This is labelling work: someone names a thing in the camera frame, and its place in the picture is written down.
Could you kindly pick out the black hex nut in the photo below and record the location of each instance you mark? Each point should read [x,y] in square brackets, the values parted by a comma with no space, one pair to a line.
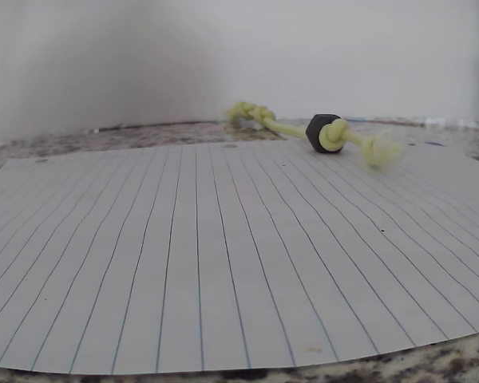
[314,133]

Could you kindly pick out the lined white paper sheet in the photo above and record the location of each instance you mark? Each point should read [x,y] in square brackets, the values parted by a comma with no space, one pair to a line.
[223,259]

